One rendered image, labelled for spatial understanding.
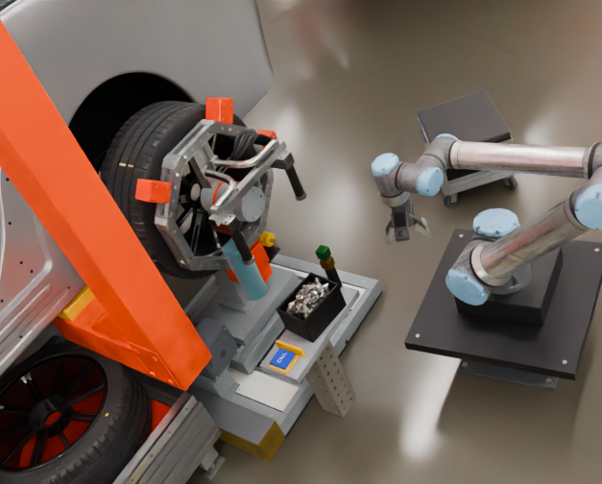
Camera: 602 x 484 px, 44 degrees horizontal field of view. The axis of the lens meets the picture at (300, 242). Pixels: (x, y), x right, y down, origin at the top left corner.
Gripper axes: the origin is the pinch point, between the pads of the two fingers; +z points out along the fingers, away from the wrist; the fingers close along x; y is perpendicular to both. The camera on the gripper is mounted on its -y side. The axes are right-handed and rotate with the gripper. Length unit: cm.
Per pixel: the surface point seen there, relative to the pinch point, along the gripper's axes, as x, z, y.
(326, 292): 31.9, 7.9, -10.9
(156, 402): 108, 33, -34
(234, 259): 62, -9, -4
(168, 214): 75, -36, -4
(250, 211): 53, -21, 7
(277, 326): 69, 50, 9
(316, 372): 43, 33, -28
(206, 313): 100, 41, 13
